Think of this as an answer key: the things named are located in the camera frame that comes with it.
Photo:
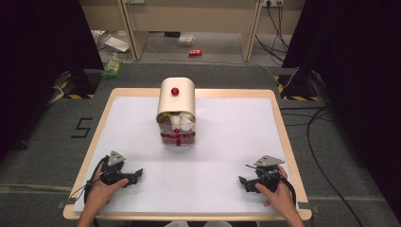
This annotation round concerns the white table mat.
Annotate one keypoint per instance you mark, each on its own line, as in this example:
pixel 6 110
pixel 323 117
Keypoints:
pixel 220 157

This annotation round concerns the black curtain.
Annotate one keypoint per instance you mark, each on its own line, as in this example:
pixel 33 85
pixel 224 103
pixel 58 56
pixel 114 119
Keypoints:
pixel 38 63
pixel 356 78

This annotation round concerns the beige wooden desk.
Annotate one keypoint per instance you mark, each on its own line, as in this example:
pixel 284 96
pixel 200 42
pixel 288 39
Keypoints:
pixel 195 15

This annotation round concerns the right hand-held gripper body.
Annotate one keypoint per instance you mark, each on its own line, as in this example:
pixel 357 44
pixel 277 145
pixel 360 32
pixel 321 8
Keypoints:
pixel 266 178

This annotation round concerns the black stand base striped tape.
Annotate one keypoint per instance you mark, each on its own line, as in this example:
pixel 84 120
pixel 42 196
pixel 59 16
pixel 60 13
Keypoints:
pixel 80 85
pixel 298 86

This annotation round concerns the pile of white packaging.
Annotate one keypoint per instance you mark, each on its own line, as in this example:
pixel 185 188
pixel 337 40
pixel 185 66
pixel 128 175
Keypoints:
pixel 115 44

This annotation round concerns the person's left hand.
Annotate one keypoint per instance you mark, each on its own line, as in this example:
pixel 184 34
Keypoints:
pixel 97 195

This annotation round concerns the white crumpled paper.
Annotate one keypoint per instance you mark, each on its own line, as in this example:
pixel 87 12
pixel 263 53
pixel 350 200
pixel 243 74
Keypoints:
pixel 183 122

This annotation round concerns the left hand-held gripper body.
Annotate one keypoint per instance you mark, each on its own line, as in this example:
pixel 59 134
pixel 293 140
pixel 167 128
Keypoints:
pixel 111 176

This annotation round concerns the green snack packet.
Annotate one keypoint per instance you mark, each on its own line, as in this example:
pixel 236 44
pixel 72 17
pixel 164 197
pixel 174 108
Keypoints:
pixel 112 68

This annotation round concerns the person's right hand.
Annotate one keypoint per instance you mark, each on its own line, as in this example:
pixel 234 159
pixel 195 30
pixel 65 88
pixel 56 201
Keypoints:
pixel 282 200

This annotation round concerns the cream storage box red knobs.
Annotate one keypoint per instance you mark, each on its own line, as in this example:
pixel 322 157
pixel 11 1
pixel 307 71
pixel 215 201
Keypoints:
pixel 176 101

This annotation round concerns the clear plastic bag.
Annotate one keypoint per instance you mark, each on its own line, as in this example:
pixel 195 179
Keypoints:
pixel 186 40

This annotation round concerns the white wall socket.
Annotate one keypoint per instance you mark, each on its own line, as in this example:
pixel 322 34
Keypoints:
pixel 273 3

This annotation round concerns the red drink can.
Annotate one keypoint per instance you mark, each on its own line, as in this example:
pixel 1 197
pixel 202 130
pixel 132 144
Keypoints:
pixel 195 52

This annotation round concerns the person's light clothing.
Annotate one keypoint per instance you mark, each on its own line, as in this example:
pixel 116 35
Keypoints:
pixel 198 224

